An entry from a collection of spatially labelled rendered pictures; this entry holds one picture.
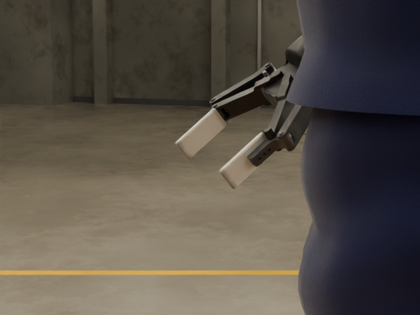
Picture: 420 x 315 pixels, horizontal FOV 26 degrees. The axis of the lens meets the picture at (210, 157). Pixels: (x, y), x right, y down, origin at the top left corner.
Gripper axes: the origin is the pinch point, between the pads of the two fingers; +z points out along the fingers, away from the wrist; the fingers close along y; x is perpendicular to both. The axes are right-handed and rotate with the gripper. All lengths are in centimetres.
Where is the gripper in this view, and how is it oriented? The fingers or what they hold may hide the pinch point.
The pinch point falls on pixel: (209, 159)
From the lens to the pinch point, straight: 113.6
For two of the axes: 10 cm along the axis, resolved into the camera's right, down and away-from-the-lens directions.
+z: -7.3, 6.7, -1.5
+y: -4.1, -2.6, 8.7
